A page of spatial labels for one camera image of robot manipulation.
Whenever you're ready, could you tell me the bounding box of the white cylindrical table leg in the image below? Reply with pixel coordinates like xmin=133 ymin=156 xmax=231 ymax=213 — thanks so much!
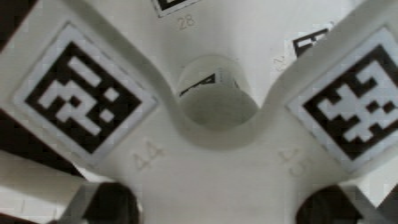
xmin=177 ymin=66 xmax=257 ymax=131

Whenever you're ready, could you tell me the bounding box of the white round table top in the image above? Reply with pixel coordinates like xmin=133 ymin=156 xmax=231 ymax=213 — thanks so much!
xmin=85 ymin=0 xmax=398 ymax=102

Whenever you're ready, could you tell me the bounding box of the white cross-shaped table base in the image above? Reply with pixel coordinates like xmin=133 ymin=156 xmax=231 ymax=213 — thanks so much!
xmin=0 ymin=0 xmax=398 ymax=224

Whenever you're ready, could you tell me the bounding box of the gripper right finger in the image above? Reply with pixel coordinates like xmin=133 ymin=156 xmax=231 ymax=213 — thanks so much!
xmin=295 ymin=185 xmax=398 ymax=224

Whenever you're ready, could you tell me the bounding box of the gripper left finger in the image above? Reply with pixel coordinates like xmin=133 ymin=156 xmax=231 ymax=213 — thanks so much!
xmin=57 ymin=182 xmax=140 ymax=224

